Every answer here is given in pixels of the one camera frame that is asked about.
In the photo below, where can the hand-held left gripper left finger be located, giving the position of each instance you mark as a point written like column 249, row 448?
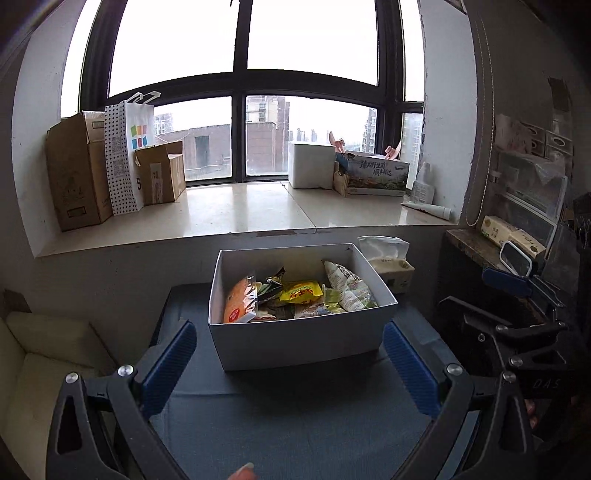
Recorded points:
column 168, row 364

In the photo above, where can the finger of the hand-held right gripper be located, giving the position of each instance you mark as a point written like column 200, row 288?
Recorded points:
column 505, row 279
column 485, row 325

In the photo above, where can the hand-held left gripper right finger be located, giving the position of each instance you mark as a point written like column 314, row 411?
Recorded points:
column 411, row 369

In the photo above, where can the orange yellow snack packet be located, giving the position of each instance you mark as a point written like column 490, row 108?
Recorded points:
column 238, row 300

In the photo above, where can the white green snack packet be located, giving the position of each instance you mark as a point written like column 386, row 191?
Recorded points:
column 351, row 286

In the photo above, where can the white cardboard box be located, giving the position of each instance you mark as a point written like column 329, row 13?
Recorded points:
column 295, row 341

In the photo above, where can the dark snack packet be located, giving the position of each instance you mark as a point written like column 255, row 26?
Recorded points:
column 272, row 284

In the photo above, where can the yellow red snack packet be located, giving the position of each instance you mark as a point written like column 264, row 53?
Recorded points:
column 300, row 292

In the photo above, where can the person's right hand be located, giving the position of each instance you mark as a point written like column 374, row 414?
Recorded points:
column 532, row 413

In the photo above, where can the person's left hand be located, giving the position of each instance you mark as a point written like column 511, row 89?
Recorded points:
column 244, row 473

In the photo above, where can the white framed mirror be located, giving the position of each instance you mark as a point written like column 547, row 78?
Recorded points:
column 517, row 258

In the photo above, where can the beige tissue box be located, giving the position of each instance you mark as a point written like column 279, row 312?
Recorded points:
column 498, row 230
column 531, row 242

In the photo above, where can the brown marble shelf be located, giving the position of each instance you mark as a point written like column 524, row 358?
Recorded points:
column 466, row 244

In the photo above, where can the clear plastic storage box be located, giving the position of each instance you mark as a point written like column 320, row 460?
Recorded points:
column 531, row 219
column 535, row 180

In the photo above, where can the soft tissue pack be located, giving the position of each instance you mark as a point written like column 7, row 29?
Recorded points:
column 392, row 272

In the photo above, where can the white squeeze tube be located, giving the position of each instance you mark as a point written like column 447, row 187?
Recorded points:
column 429, row 210

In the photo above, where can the pink snack packet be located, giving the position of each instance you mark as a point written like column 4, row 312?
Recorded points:
column 265, row 315

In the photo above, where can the white plastic bottle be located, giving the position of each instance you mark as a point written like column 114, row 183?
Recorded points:
column 422, row 189

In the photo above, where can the cream leather seat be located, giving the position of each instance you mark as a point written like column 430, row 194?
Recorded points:
column 41, row 360

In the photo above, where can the blue grey cloth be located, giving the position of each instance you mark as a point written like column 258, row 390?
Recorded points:
column 286, row 415

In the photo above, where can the landscape printed carton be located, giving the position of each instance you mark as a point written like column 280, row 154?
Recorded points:
column 378, row 177

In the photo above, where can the beige window sill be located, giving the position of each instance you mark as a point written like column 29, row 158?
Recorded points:
column 231, row 207

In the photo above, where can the pink plastic toy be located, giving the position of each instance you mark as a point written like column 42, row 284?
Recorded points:
column 395, row 150
column 337, row 141

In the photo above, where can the open brown cardboard box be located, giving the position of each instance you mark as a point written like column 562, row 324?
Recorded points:
column 159, row 177

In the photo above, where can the tall brown cardboard box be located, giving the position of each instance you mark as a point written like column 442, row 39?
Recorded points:
column 74, row 184

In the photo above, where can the white foam box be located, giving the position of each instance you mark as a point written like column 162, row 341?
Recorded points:
column 311, row 166

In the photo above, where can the white dotted paper bag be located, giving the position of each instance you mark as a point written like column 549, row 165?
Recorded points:
column 138, row 115

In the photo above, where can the black window frame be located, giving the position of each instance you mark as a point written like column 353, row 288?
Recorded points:
column 238, row 138

